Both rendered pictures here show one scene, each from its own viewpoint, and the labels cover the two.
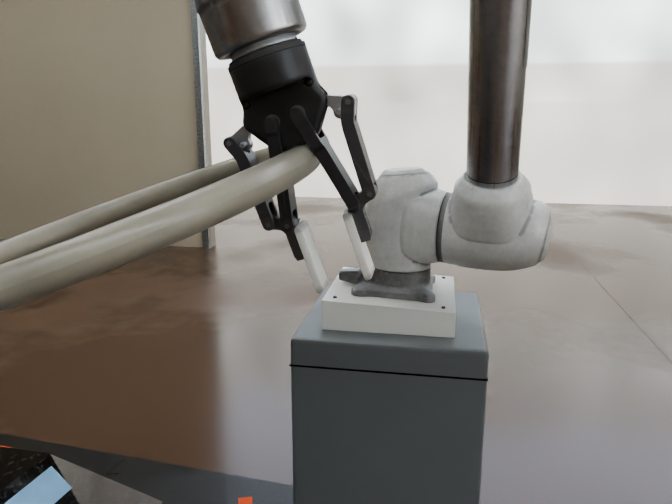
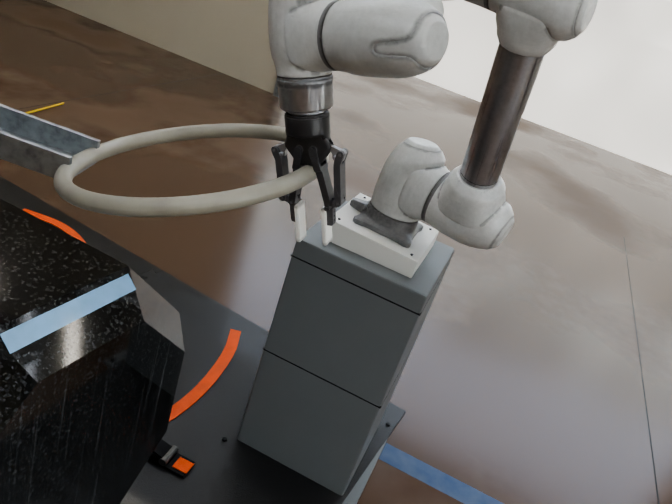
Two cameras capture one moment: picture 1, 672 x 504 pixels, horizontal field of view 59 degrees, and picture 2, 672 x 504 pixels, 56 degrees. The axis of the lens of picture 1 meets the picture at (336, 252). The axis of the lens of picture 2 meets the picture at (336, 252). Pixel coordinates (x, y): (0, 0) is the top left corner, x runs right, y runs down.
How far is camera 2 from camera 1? 0.57 m
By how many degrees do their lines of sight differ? 13
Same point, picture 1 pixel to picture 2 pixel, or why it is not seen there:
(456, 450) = (383, 352)
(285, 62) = (312, 127)
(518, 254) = (475, 238)
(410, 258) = (402, 211)
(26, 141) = not seen: outside the picture
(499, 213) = (470, 206)
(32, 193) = not seen: outside the picture
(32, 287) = (162, 213)
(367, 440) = (326, 323)
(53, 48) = not seen: outside the picture
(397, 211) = (404, 174)
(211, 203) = (249, 197)
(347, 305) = (345, 228)
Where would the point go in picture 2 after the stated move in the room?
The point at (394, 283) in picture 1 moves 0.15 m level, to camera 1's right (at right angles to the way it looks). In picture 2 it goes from (385, 224) to (435, 242)
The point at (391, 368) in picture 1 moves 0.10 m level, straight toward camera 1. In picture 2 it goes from (358, 283) to (348, 298)
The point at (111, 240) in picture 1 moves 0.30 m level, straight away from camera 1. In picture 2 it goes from (200, 204) to (203, 135)
